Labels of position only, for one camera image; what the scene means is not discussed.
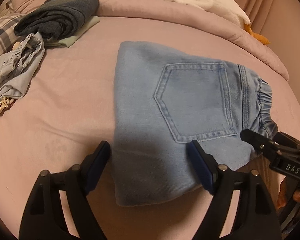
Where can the plaid pillow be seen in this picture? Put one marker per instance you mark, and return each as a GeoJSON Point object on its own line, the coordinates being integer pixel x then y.
{"type": "Point", "coordinates": [7, 35]}

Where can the pink bed sheet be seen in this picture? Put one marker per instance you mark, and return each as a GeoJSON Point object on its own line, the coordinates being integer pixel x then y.
{"type": "Point", "coordinates": [69, 109]}

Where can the folded grey-blue pants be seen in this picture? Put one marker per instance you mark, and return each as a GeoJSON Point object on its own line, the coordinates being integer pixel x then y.
{"type": "Point", "coordinates": [18, 66]}

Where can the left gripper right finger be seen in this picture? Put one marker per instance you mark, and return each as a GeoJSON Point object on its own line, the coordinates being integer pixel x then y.
{"type": "Point", "coordinates": [255, 217]}

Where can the folded pale green garment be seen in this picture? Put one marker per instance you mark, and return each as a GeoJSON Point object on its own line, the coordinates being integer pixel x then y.
{"type": "Point", "coordinates": [69, 41]}

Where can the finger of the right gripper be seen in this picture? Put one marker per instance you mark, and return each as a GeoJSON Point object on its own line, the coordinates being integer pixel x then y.
{"type": "Point", "coordinates": [286, 140]}
{"type": "Point", "coordinates": [261, 144]}

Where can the folded dark blue jeans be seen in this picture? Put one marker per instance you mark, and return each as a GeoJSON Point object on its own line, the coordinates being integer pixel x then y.
{"type": "Point", "coordinates": [57, 19]}

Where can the person's right hand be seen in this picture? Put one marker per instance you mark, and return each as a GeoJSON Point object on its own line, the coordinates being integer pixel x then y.
{"type": "Point", "coordinates": [285, 194]}

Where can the light blue denim pants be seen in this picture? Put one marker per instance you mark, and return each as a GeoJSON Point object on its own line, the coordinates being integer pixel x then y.
{"type": "Point", "coordinates": [165, 98]}

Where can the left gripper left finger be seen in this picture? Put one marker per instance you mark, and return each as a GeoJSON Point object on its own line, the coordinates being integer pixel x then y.
{"type": "Point", "coordinates": [43, 216]}

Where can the pink quilted duvet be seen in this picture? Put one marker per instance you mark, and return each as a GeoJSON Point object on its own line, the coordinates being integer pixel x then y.
{"type": "Point", "coordinates": [180, 14]}

